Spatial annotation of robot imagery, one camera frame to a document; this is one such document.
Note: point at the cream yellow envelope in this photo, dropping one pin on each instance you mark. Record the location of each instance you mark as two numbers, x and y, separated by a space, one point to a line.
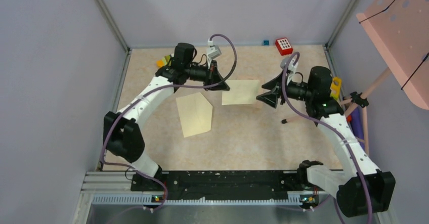
195 113

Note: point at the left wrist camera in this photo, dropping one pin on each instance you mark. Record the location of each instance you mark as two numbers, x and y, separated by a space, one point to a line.
213 51

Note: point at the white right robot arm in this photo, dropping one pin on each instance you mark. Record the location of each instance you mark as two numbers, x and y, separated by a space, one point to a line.
342 142

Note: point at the purple rolled mat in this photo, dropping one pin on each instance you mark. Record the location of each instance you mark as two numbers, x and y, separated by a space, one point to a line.
354 119

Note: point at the striped toy block stack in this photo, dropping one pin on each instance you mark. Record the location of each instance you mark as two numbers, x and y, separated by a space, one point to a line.
164 61

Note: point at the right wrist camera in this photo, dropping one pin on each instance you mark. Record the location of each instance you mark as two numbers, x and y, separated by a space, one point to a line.
292 67

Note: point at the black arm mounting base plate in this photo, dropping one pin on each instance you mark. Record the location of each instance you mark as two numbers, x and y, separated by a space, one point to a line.
238 185

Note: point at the pink music stand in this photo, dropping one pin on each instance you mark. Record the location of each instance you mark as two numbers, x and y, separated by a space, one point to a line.
379 51

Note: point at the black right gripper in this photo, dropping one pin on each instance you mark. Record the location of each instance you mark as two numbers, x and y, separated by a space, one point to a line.
271 97

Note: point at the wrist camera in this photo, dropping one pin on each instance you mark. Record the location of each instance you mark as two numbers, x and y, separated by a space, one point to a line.
213 51
292 67

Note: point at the red grid toy block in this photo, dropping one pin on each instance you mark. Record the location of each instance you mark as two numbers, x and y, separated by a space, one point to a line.
283 46

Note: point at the yellow triangle toy block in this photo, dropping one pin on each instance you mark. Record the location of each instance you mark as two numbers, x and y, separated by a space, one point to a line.
335 88

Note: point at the aluminium frame rail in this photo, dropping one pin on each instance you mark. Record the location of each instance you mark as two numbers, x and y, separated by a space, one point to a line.
106 197

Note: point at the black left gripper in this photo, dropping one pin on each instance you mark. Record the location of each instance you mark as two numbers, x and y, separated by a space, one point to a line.
212 75

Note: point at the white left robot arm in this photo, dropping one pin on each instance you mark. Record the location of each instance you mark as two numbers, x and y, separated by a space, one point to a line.
122 130

